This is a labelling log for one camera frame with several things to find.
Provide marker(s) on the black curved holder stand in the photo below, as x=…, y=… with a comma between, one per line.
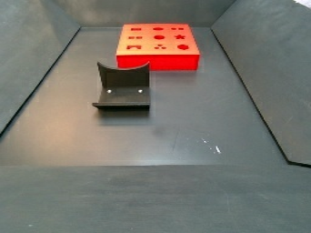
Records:
x=125, y=87

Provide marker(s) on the red shape sorter block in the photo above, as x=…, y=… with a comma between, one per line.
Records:
x=164, y=45

